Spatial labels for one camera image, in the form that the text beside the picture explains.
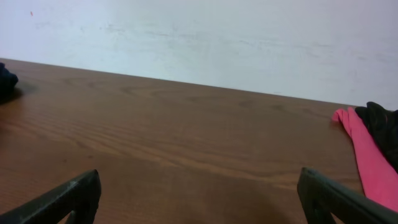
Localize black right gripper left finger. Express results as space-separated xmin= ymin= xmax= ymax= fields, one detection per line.
xmin=1 ymin=169 xmax=101 ymax=224

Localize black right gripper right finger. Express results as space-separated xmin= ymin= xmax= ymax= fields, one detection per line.
xmin=297 ymin=167 xmax=397 ymax=224

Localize dark blue denim shorts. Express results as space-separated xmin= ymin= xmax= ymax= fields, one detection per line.
xmin=0 ymin=63 xmax=19 ymax=99

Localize red cloth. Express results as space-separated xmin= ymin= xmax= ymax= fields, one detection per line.
xmin=332 ymin=108 xmax=397 ymax=212

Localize black patterned garment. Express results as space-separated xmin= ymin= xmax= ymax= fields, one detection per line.
xmin=354 ymin=101 xmax=397 ymax=172

